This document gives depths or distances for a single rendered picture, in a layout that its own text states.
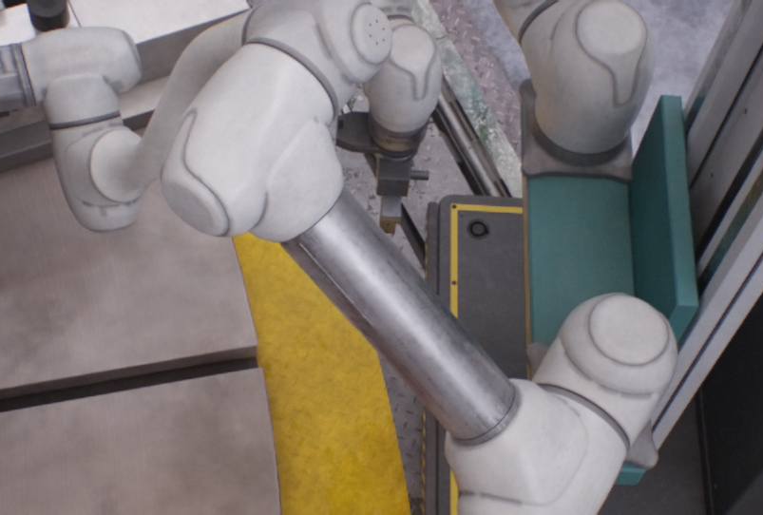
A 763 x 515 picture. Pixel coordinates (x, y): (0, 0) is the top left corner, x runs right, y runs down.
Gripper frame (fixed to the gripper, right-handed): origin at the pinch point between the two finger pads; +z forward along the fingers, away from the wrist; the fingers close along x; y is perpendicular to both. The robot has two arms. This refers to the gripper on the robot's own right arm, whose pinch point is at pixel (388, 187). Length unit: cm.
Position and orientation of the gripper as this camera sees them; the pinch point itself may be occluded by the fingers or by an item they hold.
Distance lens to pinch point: 234.7
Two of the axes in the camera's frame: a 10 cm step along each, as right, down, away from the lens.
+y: 10.0, 0.6, 0.6
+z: -0.8, 4.7, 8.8
